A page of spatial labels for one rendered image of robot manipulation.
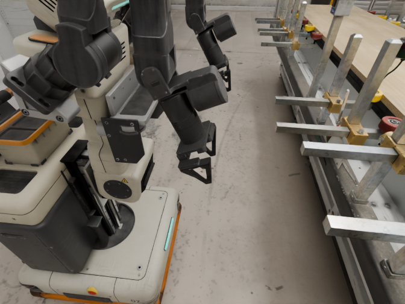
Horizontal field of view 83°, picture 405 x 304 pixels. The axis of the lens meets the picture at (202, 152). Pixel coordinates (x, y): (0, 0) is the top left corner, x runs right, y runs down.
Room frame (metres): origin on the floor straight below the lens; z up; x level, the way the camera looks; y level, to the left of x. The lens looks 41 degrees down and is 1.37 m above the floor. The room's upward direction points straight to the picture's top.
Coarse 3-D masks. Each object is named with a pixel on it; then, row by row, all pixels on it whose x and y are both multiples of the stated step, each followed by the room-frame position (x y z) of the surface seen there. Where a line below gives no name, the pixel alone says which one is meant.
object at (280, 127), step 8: (280, 128) 0.74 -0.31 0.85; (288, 128) 0.74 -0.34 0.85; (296, 128) 0.73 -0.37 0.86; (304, 128) 0.73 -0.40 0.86; (312, 128) 0.73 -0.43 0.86; (320, 128) 0.73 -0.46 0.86; (328, 128) 0.73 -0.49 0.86; (336, 128) 0.73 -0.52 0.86; (344, 128) 0.73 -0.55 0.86; (368, 128) 0.73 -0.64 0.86; (336, 136) 0.71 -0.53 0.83; (344, 136) 0.71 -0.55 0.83; (368, 136) 0.70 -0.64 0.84; (376, 136) 0.70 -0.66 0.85
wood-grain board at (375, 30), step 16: (304, 16) 2.59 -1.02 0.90; (320, 16) 2.59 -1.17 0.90; (352, 16) 2.59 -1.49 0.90; (368, 16) 2.59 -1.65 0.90; (320, 32) 2.00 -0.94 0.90; (352, 32) 1.99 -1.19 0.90; (368, 32) 1.99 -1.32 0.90; (384, 32) 1.99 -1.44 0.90; (400, 32) 1.99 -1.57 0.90; (336, 48) 1.59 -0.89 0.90; (368, 48) 1.58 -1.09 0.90; (352, 64) 1.30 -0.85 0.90; (368, 64) 1.30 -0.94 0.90; (384, 80) 1.08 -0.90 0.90; (400, 80) 1.08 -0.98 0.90; (384, 96) 0.92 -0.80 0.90; (400, 96) 0.92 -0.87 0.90; (400, 112) 0.78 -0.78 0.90
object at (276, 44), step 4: (264, 44) 1.98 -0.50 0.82; (268, 44) 1.97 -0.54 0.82; (272, 44) 1.97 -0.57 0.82; (276, 44) 1.97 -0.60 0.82; (280, 44) 1.96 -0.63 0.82; (284, 44) 1.96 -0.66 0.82; (288, 44) 1.95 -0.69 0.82; (300, 44) 1.94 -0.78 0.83; (304, 44) 1.94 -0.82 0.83; (308, 44) 1.93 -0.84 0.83; (312, 44) 1.93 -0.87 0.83; (316, 44) 1.93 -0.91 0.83; (312, 48) 1.94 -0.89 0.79
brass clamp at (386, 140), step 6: (390, 132) 0.55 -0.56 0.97; (384, 138) 0.54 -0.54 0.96; (390, 138) 0.52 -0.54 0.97; (384, 144) 0.53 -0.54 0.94; (390, 144) 0.51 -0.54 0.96; (396, 144) 0.49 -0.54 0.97; (402, 144) 0.49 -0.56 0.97; (396, 150) 0.48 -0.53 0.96; (402, 150) 0.47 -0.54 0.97; (402, 156) 0.45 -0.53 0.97; (396, 162) 0.45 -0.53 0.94; (402, 162) 0.44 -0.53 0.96; (396, 168) 0.44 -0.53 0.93; (402, 168) 0.43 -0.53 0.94; (402, 174) 0.43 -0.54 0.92
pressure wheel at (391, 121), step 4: (388, 116) 0.74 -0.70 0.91; (392, 116) 0.74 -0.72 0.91; (384, 120) 0.71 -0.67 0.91; (388, 120) 0.72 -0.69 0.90; (392, 120) 0.72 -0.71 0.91; (396, 120) 0.71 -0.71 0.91; (400, 120) 0.71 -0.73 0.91; (380, 124) 0.71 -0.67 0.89; (384, 124) 0.70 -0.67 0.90; (388, 124) 0.69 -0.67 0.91; (392, 124) 0.69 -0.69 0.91; (396, 124) 0.69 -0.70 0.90; (380, 128) 0.70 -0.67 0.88; (384, 128) 0.69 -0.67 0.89; (388, 128) 0.68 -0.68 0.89; (392, 128) 0.67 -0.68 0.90
